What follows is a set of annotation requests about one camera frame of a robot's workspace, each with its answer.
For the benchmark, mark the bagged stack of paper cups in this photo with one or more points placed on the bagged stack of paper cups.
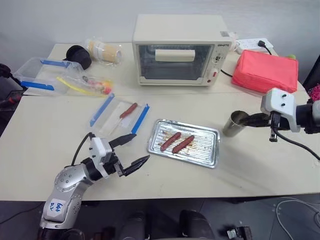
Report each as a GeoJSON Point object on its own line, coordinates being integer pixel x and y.
{"type": "Point", "coordinates": [105, 51]}

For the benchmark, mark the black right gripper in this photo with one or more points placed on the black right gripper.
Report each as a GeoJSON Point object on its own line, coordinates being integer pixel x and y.
{"type": "Point", "coordinates": [274, 125]}

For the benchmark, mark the cream toaster oven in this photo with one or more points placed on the cream toaster oven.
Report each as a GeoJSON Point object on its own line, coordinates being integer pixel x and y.
{"type": "Point", "coordinates": [175, 50]}

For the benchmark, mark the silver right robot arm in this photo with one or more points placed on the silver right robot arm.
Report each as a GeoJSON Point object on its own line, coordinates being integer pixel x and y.
{"type": "Point", "coordinates": [308, 117]}

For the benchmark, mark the red fabric pouch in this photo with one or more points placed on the red fabric pouch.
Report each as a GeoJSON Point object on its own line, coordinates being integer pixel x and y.
{"type": "Point", "coordinates": [265, 71]}

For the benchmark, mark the zip bag with toy food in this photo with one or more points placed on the zip bag with toy food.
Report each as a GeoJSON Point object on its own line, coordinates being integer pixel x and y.
{"type": "Point", "coordinates": [95, 85]}

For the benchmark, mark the black power plug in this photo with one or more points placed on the black power plug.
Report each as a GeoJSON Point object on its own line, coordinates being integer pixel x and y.
{"type": "Point", "coordinates": [261, 44]}

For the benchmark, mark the pink fuzzy object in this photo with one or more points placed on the pink fuzzy object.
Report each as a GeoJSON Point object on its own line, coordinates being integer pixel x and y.
{"type": "Point", "coordinates": [315, 92]}

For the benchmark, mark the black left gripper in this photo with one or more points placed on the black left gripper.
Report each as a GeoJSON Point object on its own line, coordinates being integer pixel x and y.
{"type": "Point", "coordinates": [113, 162]}

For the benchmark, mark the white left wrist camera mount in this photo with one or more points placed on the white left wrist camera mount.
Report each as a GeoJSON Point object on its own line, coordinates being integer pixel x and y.
{"type": "Point", "coordinates": [100, 150]}

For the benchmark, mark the clear bag blue zip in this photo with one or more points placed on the clear bag blue zip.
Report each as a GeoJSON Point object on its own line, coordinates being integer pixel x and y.
{"type": "Point", "coordinates": [40, 75]}

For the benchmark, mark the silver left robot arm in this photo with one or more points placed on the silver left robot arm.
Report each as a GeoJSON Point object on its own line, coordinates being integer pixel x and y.
{"type": "Point", "coordinates": [66, 182]}

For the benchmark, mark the black stand with red parts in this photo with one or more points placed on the black stand with red parts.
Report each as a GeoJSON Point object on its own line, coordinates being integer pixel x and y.
{"type": "Point", "coordinates": [7, 85]}

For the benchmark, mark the silver baking tray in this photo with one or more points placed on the silver baking tray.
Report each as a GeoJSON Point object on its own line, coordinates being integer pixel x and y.
{"type": "Point", "coordinates": [200, 150]}

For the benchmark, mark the black round cap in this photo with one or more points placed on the black round cap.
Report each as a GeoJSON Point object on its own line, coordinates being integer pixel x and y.
{"type": "Point", "coordinates": [78, 56]}

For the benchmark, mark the green ball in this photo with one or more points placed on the green ball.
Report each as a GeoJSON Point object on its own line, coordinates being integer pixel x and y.
{"type": "Point", "coordinates": [290, 56]}

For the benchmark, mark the white power strip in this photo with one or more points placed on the white power strip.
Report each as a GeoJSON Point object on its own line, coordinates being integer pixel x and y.
{"type": "Point", "coordinates": [247, 45]}

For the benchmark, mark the dark rounded shape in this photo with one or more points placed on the dark rounded shape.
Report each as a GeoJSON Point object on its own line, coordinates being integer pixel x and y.
{"type": "Point", "coordinates": [133, 225]}
{"type": "Point", "coordinates": [196, 225]}

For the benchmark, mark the clear bag with sausage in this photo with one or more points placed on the clear bag with sausage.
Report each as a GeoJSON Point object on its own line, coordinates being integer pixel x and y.
{"type": "Point", "coordinates": [112, 117]}

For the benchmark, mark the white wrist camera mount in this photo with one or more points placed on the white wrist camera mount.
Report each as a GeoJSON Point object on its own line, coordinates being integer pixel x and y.
{"type": "Point", "coordinates": [100, 150]}
{"type": "Point", "coordinates": [282, 102]}

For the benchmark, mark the black floor device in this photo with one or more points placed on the black floor device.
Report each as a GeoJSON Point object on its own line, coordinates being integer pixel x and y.
{"type": "Point", "coordinates": [238, 233]}

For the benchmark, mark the skewered red-brown sausage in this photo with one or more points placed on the skewered red-brown sausage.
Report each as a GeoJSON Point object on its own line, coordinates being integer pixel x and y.
{"type": "Point", "coordinates": [128, 110]}

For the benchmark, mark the metal cup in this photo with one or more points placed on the metal cup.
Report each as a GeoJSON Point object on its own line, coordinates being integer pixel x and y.
{"type": "Point", "coordinates": [231, 126]}

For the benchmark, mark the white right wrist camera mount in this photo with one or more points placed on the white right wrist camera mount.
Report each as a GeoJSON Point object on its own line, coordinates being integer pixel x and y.
{"type": "Point", "coordinates": [282, 102]}

